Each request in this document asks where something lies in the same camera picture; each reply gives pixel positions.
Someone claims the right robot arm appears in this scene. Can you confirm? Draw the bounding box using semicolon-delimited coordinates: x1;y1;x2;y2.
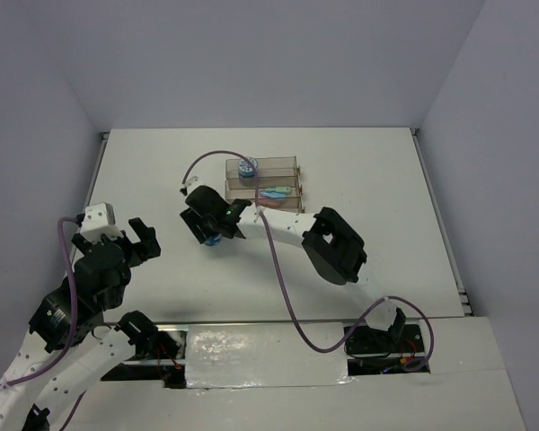
181;184;405;353

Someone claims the green correction tape case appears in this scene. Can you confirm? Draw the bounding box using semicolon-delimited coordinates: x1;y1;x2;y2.
266;186;291;196

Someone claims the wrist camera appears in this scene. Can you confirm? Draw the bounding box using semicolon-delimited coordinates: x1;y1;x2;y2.
79;202;121;243
180;176;203;197

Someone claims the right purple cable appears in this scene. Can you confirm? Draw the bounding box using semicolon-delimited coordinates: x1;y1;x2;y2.
181;150;435;372

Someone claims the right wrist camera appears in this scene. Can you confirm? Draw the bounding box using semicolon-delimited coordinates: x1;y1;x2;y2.
180;176;203;197

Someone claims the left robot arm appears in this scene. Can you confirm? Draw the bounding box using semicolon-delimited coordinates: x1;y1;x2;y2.
0;211;161;430

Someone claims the blue correction tape case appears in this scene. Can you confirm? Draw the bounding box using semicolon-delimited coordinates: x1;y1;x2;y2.
260;190;287;200

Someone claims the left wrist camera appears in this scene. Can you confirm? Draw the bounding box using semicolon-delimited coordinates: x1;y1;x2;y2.
79;202;121;243

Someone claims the clear tiered organizer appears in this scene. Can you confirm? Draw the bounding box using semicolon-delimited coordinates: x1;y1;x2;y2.
225;156;305;213

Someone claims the blue jar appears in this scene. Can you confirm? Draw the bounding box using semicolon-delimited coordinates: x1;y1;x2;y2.
237;157;259;187
203;234;223;247

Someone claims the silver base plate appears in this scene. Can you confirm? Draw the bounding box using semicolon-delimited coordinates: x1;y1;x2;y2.
102;323;425;390

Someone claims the pink correction tape case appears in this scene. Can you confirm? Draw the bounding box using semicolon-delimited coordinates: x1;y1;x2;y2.
258;197;284;208

